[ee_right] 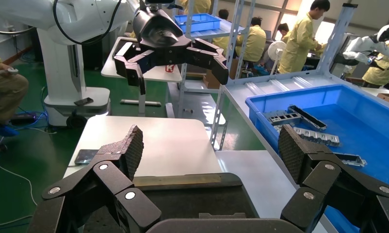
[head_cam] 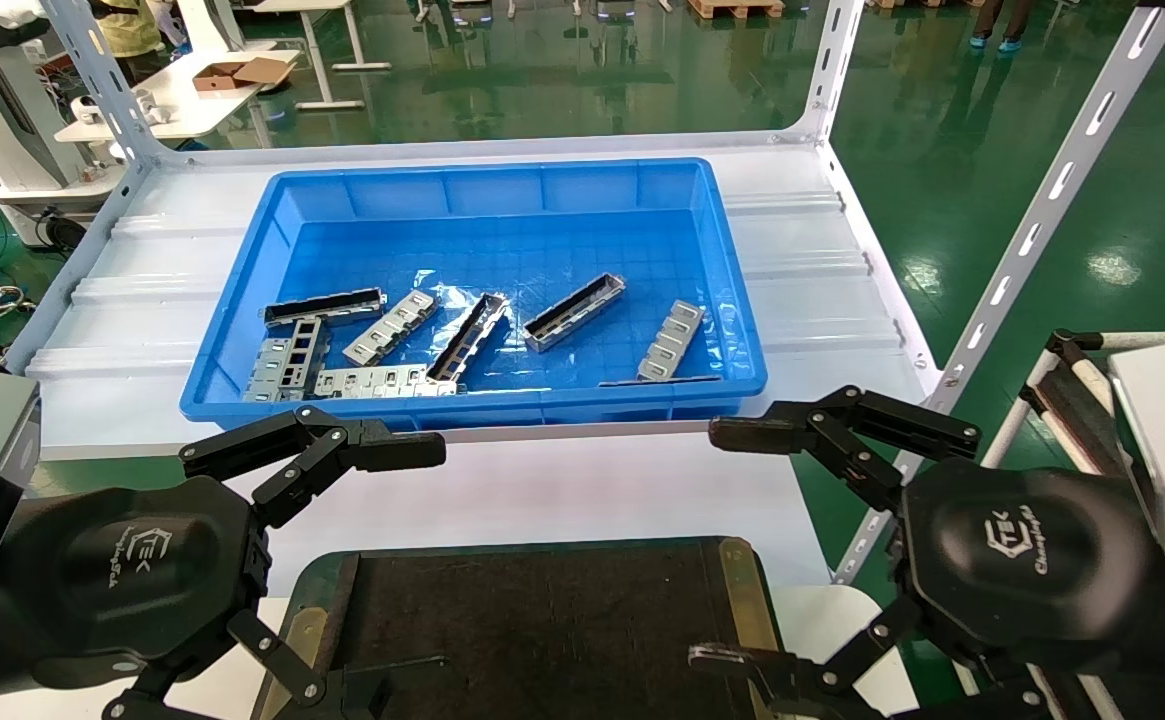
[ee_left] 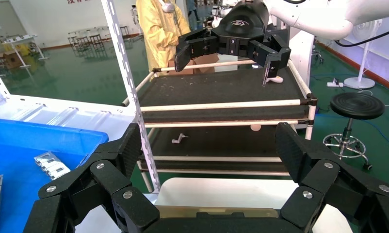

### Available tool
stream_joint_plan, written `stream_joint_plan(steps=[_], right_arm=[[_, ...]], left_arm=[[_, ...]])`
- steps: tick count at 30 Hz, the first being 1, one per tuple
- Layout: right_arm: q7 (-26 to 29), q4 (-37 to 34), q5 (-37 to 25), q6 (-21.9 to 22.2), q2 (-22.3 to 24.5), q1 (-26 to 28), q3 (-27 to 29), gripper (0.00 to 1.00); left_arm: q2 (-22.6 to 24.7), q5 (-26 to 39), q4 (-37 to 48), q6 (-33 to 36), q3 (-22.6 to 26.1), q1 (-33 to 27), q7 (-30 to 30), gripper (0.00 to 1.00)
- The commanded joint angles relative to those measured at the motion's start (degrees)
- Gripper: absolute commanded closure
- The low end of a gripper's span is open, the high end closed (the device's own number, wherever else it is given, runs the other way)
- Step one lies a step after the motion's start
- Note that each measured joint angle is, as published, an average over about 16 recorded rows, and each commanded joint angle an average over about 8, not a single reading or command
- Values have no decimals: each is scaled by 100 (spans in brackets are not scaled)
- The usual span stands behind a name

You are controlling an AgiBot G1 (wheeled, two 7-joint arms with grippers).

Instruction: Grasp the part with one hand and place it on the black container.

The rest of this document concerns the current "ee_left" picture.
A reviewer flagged white slotted metal shelf rack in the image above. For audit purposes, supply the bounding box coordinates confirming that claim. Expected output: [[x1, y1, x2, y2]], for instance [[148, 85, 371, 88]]
[[0, 0, 162, 195]]

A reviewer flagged white plastic bracket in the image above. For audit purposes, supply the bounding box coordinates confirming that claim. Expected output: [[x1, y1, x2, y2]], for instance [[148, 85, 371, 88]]
[[171, 133, 189, 144]]

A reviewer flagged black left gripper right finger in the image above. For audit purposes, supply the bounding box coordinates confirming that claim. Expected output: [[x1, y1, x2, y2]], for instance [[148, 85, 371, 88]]
[[275, 122, 389, 233]]

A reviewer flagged black bar stool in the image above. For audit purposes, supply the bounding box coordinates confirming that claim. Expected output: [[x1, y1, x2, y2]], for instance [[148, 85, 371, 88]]
[[75, 36, 90, 53], [89, 33, 105, 52]]

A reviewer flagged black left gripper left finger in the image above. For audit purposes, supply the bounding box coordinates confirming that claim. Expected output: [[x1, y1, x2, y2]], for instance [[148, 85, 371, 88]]
[[22, 123, 161, 233]]

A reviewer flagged white standing fan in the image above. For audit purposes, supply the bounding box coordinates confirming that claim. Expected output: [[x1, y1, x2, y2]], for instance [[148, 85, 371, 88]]
[[343, 19, 384, 90]]

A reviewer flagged blue plastic bin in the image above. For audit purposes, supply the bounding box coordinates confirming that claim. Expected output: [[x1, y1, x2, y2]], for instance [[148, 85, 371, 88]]
[[0, 117, 110, 233]]

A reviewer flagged silver slotted bracket part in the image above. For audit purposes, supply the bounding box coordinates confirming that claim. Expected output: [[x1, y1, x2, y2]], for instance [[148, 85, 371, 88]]
[[33, 151, 72, 181]]

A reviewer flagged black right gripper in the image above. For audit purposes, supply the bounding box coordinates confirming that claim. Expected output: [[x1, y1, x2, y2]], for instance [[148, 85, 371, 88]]
[[174, 0, 292, 87]]

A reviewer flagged person in yellow coat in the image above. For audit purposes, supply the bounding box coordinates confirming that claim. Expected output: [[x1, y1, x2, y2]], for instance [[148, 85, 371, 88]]
[[136, 0, 191, 75]]

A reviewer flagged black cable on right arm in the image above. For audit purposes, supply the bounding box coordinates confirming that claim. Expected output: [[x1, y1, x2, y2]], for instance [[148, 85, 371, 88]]
[[334, 26, 389, 48]]

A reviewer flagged white background work table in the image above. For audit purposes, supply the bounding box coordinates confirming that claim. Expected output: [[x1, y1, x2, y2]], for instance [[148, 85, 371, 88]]
[[1, 33, 49, 69]]

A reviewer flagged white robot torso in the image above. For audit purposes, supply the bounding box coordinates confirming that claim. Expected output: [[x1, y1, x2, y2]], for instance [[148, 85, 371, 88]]
[[288, 27, 316, 87]]

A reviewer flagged black round stool chrome base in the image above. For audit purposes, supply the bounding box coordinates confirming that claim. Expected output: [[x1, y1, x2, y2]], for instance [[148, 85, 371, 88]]
[[323, 92, 385, 170]]

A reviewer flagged pipe-frame cart with black shelves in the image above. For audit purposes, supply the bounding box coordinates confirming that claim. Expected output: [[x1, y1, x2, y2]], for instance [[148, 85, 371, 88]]
[[122, 59, 318, 194]]

